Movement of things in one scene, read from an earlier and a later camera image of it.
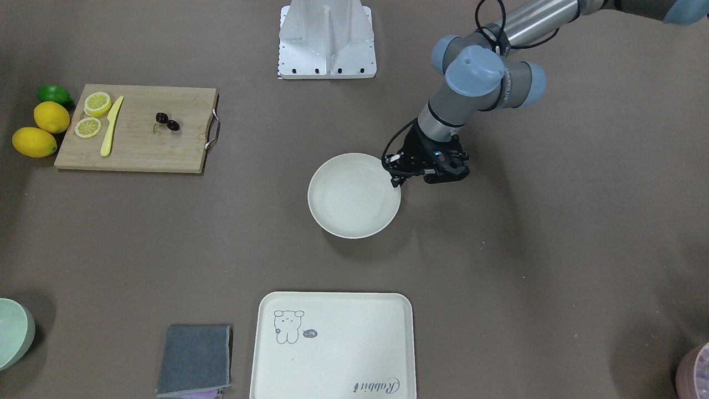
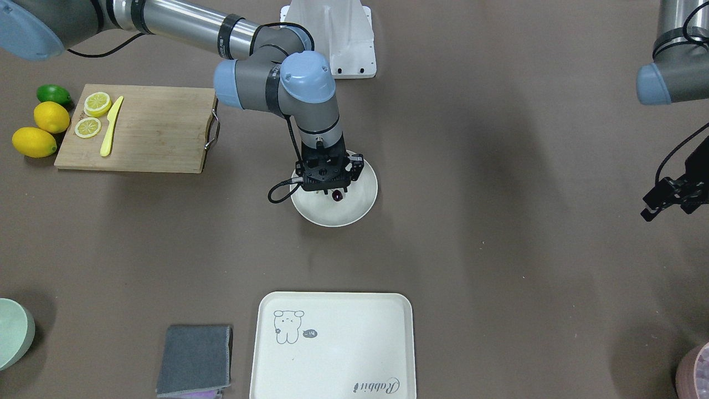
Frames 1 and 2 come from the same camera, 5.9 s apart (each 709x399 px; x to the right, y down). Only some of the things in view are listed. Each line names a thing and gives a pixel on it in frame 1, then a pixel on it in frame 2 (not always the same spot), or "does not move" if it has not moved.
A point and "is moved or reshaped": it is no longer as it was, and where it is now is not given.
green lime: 53,92 does not move
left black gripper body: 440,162 → 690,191
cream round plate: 351,196 is moved or reshaped
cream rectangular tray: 333,345 does not move
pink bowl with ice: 692,376 does not move
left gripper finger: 397,180 → 648,215
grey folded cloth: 196,358 does not move
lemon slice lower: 88,127 does not move
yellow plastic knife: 106,148 does not move
